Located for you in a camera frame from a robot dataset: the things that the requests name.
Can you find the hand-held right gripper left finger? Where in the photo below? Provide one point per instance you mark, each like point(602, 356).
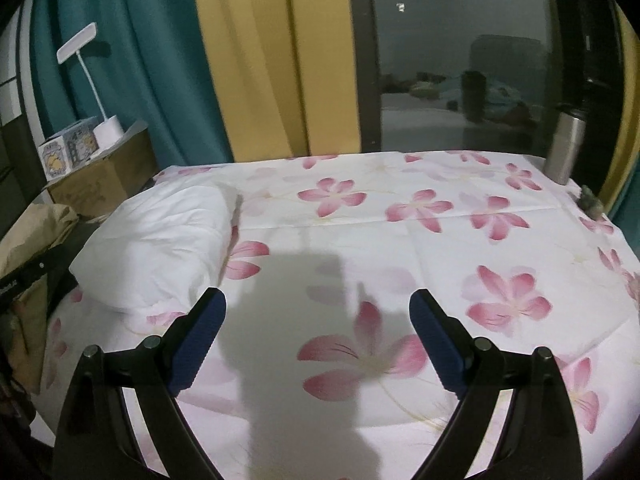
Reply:
point(200, 340)

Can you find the white garment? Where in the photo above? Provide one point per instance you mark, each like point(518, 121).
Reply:
point(155, 245)

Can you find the pink floral bedsheet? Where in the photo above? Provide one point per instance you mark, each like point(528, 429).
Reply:
point(400, 260)

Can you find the dark glass window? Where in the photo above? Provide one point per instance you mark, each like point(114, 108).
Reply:
point(450, 60)

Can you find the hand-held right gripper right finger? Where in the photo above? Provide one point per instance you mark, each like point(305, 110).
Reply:
point(435, 345)

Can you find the teal curtain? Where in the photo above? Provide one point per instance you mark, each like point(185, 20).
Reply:
point(150, 60)

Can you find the printed tissue box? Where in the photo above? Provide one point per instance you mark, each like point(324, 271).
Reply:
point(65, 152)

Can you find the green stone figurine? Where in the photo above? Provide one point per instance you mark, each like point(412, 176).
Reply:
point(592, 205)

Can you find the yellow curtain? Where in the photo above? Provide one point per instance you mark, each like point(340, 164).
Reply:
point(260, 60)
point(625, 135)

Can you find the brown paper bag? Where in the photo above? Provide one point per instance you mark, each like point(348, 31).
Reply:
point(30, 230)

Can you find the stainless steel tumbler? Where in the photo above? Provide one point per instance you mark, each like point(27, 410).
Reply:
point(565, 150)

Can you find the cardboard box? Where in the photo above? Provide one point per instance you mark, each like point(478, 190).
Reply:
point(110, 175)

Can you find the white desk lamp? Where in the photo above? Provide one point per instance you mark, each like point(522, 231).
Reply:
point(109, 132)

